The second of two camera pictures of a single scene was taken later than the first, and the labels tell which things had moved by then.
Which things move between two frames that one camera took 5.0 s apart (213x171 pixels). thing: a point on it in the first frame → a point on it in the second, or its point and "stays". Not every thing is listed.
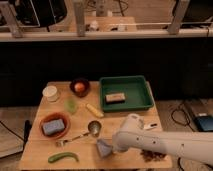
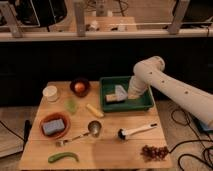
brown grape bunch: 149,155 stays
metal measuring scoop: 94,130 stays
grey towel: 103,147 → 121,93
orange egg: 79,87 stays
